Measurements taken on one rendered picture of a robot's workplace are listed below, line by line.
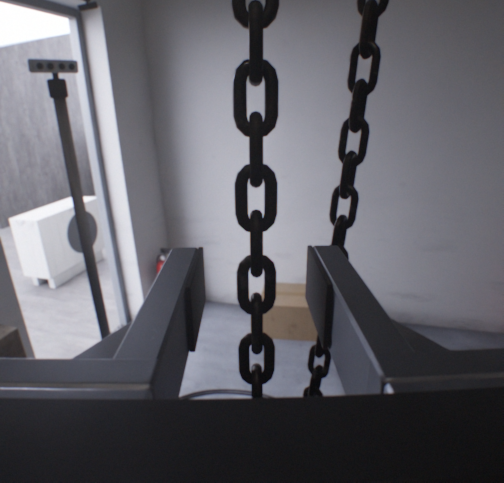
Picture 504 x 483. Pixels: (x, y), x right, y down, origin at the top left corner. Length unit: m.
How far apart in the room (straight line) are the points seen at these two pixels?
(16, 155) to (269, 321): 4.91
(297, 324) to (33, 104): 5.45
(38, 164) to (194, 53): 4.46
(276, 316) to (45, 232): 2.15
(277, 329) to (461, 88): 1.80
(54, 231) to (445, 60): 3.23
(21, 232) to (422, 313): 3.29
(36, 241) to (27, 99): 3.45
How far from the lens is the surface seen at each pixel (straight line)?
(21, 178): 6.42
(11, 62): 6.57
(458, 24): 2.43
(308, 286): 0.16
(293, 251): 2.59
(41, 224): 3.53
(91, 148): 2.47
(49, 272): 3.64
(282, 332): 2.47
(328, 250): 0.16
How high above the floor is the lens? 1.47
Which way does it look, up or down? 19 degrees down
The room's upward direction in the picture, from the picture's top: 2 degrees counter-clockwise
